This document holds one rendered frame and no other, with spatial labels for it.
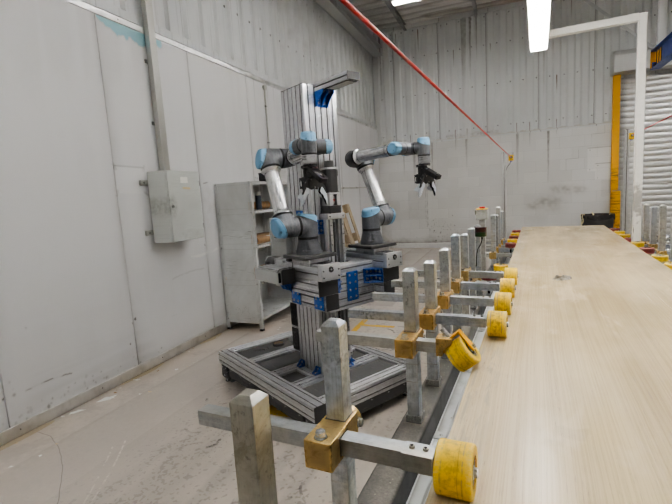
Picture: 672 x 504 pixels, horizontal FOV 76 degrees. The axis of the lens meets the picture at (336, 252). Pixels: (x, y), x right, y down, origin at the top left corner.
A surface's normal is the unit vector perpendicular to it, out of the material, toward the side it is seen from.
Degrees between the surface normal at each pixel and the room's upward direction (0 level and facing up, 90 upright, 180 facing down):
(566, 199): 90
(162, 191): 90
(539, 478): 0
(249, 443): 90
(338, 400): 90
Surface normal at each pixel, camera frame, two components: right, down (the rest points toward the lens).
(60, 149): 0.93, -0.01
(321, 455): -0.42, 0.14
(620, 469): -0.06, -0.99
